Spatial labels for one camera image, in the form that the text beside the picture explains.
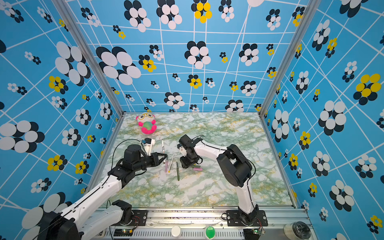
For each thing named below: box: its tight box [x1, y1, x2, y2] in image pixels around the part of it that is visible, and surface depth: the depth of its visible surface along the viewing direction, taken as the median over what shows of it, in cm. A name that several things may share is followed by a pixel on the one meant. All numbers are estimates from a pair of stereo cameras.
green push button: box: [205, 225, 216, 240], surface depth 63 cm
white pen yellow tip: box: [168, 154, 174, 173], surface depth 93 cm
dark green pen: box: [176, 161, 180, 181], surface depth 90 cm
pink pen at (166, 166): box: [164, 160, 169, 174], surface depth 93 cm
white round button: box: [171, 225, 182, 238], surface depth 65 cm
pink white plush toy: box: [135, 112, 158, 135], surface depth 110 cm
